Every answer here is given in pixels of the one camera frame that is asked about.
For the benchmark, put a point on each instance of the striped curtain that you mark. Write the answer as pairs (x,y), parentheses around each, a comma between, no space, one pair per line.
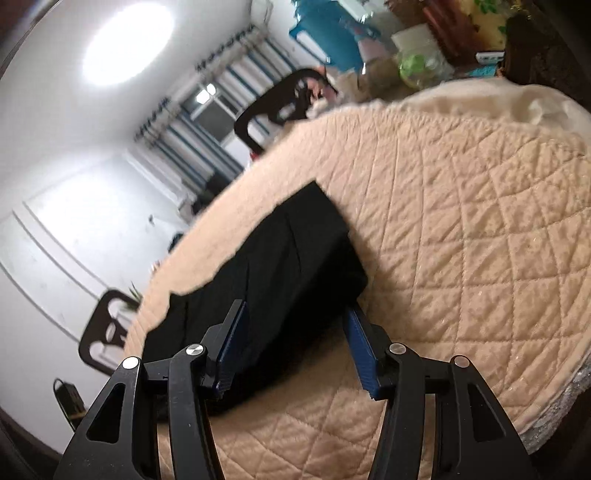
(194,166)
(240,55)

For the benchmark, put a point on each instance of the teal plastic stool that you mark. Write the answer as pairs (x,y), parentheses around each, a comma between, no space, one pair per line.
(330,34)

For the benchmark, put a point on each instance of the black pants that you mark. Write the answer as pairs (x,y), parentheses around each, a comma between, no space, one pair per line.
(286,277)

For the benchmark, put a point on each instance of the window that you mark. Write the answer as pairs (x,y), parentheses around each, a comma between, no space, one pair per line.
(212,110)

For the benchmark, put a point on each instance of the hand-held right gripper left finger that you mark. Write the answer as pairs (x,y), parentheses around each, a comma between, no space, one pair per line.
(233,344)

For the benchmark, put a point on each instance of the beige quilted blanket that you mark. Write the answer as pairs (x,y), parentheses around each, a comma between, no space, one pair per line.
(461,254)

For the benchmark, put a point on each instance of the dark wooden chair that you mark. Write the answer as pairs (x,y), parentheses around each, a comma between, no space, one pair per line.
(99,332)
(272,104)

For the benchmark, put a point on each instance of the round ceiling light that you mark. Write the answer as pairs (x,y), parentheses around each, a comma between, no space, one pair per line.
(128,41)

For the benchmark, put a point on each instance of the green potted plant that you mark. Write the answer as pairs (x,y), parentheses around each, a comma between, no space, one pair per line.
(135,293)

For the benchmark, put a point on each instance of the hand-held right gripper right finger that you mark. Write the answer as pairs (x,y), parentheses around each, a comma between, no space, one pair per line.
(362,350)

